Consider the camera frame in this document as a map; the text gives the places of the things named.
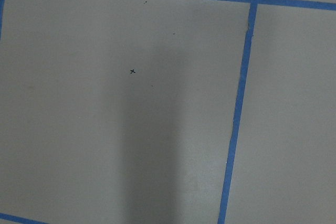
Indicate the brown paper table cover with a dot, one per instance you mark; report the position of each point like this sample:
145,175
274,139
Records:
167,111

